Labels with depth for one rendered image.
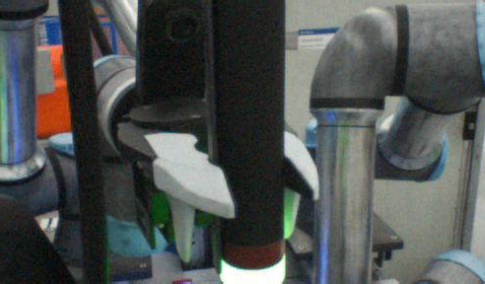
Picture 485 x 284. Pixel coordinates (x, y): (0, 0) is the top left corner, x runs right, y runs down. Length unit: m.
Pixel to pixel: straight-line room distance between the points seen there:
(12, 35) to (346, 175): 0.48
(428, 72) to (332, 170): 0.16
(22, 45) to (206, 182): 0.60
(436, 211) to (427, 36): 2.07
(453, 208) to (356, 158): 2.08
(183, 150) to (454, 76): 0.47
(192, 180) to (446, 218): 2.54
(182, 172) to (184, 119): 0.07
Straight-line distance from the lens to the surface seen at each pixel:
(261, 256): 0.27
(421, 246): 2.76
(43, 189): 0.98
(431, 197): 2.67
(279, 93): 0.25
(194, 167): 0.25
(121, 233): 0.54
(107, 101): 0.44
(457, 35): 0.69
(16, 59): 0.82
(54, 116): 4.19
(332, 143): 0.69
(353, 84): 0.68
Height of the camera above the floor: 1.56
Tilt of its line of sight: 18 degrees down
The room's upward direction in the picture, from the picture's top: 2 degrees counter-clockwise
